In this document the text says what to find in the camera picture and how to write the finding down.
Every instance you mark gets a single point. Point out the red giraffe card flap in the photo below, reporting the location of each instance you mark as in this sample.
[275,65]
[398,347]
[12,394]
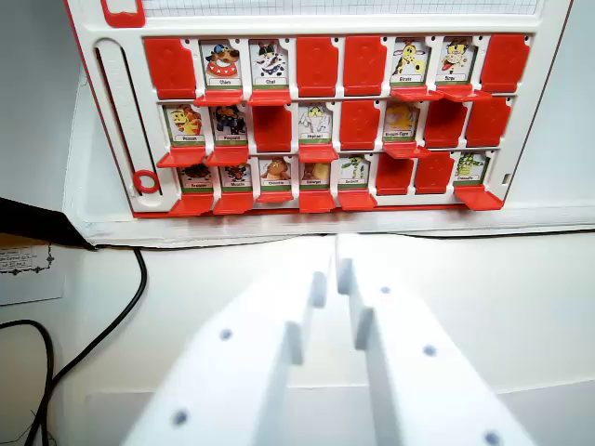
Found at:
[416,93]

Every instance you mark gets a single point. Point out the white base sheet under board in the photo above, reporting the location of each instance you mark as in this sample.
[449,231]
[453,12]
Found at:
[534,216]

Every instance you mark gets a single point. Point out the white printed paper label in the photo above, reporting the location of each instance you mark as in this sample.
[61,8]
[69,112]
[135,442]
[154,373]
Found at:
[28,279]

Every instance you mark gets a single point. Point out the red and white game board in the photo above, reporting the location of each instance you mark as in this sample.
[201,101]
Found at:
[321,28]

